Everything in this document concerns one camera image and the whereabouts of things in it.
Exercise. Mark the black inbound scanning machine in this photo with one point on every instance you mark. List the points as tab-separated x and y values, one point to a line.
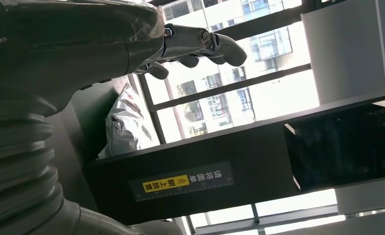
244	152

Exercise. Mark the pale building outside window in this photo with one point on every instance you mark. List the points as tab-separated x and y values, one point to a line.
218	107

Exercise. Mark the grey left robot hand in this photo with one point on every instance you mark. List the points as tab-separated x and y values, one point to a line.
66	42

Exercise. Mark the dark green table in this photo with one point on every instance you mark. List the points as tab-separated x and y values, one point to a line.
92	113

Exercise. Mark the white poly parcel, red stripes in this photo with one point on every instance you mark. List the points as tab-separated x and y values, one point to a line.
124	126

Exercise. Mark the dark window frame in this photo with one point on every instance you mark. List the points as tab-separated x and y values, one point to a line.
231	87

